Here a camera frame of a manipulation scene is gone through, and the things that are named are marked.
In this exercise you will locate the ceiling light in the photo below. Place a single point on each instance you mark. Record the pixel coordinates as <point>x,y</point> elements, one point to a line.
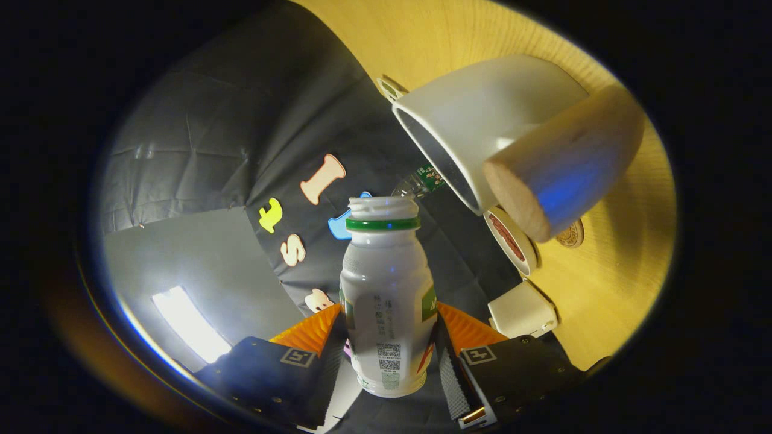
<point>190,325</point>

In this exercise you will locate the wooden table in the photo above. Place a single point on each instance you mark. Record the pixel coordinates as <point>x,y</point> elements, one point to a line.
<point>603,289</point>

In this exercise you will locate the clear plastic water bottle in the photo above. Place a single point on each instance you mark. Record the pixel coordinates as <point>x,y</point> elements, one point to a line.
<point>422,179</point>

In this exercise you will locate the red meat slice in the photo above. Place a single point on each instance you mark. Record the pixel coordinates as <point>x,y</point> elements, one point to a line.
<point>500,230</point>
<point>512,244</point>

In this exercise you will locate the round cork coaster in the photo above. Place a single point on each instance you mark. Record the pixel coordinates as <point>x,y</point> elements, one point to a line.
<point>572,236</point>

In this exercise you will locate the white divided dish with beans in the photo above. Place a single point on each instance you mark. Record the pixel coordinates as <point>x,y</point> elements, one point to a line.
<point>391,89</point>

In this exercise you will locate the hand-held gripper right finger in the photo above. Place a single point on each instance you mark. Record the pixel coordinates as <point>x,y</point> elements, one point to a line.
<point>512,374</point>

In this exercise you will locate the white round plate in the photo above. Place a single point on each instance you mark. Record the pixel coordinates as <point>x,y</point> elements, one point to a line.
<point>526,256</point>

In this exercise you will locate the white juice bottle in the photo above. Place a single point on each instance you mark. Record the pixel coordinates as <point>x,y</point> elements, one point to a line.
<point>386,283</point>

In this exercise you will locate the white toaster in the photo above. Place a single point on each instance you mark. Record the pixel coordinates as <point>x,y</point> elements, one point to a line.
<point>522,310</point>

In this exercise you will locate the black backdrop cloth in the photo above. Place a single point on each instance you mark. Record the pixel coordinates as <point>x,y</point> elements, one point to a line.
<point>211,132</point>

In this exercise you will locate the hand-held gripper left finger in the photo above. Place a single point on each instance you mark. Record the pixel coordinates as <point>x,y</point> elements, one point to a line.
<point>271,377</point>

